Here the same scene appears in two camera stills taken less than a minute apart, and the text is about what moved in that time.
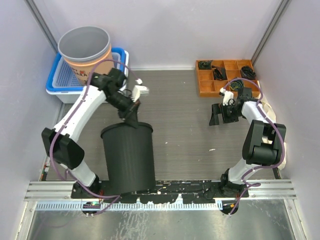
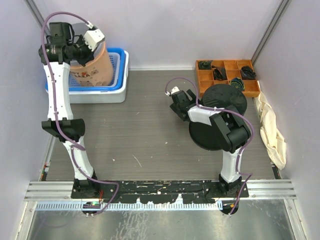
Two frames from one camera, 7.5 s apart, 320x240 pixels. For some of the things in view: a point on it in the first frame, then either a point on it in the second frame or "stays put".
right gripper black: x=217 y=108 to x=192 y=96
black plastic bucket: x=130 y=156 to x=217 y=96
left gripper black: x=130 y=114 to x=90 y=54
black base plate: x=166 y=192 stays put
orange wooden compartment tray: x=213 y=76 stays put
